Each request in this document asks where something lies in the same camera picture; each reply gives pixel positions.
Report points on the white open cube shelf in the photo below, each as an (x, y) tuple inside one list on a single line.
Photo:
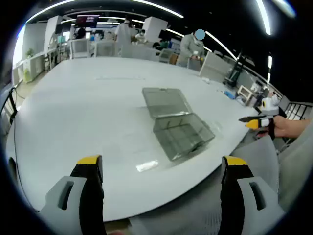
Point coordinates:
[(245, 94)]

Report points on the red-lit display screen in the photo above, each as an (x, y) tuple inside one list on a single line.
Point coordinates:
[(87, 21)]

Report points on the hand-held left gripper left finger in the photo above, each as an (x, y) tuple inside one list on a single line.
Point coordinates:
[(73, 208)]

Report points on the grey mesh office chair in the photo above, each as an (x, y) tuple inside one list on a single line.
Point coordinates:
[(256, 156)]

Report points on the white mesh office chair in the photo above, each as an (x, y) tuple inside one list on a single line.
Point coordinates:
[(80, 49), (105, 49)]

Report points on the light green bin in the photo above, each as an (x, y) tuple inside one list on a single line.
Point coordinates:
[(27, 75)]

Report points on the green potted plant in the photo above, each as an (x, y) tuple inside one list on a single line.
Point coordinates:
[(29, 52)]

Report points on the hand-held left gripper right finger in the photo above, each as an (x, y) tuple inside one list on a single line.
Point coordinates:
[(247, 208)]

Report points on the black stand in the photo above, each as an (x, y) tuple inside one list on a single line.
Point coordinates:
[(233, 73)]

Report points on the white low cabinet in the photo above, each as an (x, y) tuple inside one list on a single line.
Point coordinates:
[(29, 66)]

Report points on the blue cloth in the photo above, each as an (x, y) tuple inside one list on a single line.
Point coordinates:
[(230, 95)]

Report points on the person's right hand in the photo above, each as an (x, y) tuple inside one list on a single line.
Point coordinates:
[(286, 128)]

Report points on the clear plastic compartment box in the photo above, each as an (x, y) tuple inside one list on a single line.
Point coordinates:
[(171, 117)]

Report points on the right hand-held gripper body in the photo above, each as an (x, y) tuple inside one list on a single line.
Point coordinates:
[(270, 104)]

